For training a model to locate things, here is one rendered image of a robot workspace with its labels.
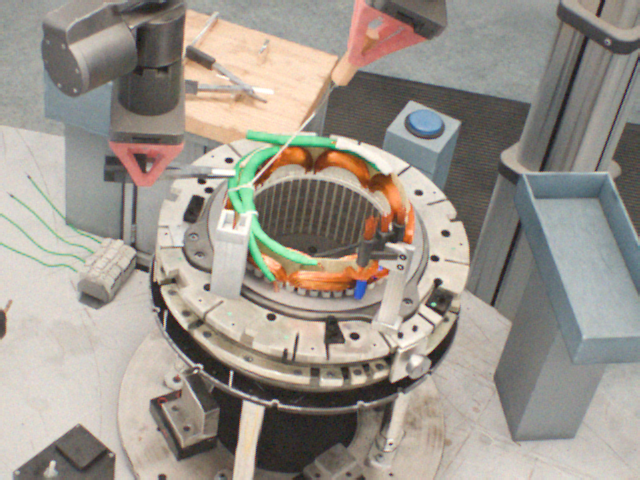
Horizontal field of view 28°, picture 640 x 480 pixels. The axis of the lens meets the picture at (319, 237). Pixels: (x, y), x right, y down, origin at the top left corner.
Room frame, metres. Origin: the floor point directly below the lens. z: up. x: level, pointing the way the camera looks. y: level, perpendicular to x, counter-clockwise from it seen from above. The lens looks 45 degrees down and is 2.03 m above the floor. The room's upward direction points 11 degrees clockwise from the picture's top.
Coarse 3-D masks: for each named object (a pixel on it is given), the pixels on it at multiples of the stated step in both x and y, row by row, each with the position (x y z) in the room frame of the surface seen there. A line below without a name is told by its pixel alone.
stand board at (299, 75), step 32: (192, 32) 1.28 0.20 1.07; (224, 32) 1.29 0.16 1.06; (256, 32) 1.31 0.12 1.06; (192, 64) 1.22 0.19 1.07; (224, 64) 1.23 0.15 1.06; (256, 64) 1.24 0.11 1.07; (288, 64) 1.25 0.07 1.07; (320, 64) 1.27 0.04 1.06; (192, 96) 1.16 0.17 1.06; (224, 96) 1.17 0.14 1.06; (288, 96) 1.19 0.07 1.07; (320, 96) 1.22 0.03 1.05; (192, 128) 1.12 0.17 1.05; (224, 128) 1.12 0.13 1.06; (256, 128) 1.13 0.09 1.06; (288, 128) 1.14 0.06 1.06
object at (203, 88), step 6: (204, 84) 1.16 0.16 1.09; (210, 84) 1.16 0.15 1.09; (216, 84) 1.16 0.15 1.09; (198, 90) 1.15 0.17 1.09; (204, 90) 1.15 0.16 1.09; (210, 90) 1.15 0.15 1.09; (216, 90) 1.15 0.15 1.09; (222, 90) 1.15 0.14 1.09; (228, 90) 1.16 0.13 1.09; (234, 90) 1.16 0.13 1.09; (240, 90) 1.16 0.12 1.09
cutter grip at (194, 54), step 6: (186, 48) 1.21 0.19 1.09; (192, 48) 1.21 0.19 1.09; (186, 54) 1.21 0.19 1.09; (192, 54) 1.21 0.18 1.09; (198, 54) 1.20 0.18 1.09; (204, 54) 1.20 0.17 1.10; (192, 60) 1.21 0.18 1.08; (198, 60) 1.20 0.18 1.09; (204, 60) 1.20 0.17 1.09; (210, 60) 1.20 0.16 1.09; (204, 66) 1.20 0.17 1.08; (210, 66) 1.20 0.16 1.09
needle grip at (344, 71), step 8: (368, 32) 0.94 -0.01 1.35; (376, 32) 0.95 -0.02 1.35; (368, 40) 0.94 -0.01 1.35; (376, 40) 0.94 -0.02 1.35; (368, 48) 0.94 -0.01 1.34; (344, 56) 0.94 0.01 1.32; (344, 64) 0.94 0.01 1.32; (352, 64) 0.94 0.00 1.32; (336, 72) 0.94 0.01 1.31; (344, 72) 0.94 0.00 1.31; (352, 72) 0.94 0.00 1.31; (336, 80) 0.94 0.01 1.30; (344, 80) 0.94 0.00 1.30
